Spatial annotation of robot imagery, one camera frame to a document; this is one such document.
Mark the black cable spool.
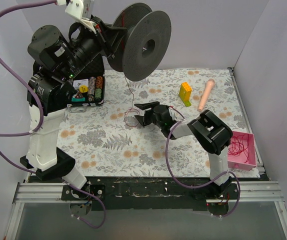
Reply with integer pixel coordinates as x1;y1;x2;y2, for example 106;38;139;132
107;2;172;82

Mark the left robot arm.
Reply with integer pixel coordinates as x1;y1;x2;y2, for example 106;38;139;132
20;17;128;200

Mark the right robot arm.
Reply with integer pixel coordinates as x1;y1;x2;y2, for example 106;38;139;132
134;101;233;199

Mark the floral table mat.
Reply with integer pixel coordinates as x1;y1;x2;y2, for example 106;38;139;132
57;69;248;177

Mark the yellow toy brick tower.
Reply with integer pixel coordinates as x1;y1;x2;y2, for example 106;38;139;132
178;82;192;102

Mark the black poker chip case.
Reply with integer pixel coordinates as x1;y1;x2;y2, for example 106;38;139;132
67;55;106;113

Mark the beige toy microphone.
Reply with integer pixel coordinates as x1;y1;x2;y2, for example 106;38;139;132
197;79;215;112

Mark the black front base bar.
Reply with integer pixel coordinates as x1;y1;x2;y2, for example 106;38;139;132
61;177;238;212

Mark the pink plastic box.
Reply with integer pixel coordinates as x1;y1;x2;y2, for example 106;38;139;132
228;131;257;171

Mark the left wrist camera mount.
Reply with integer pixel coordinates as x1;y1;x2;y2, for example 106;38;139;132
55;0;95;32

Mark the red cable bundle in box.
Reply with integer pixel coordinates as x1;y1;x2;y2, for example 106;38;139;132
227;133;251;163

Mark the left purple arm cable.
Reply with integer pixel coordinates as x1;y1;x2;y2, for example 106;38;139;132
0;0;107;230

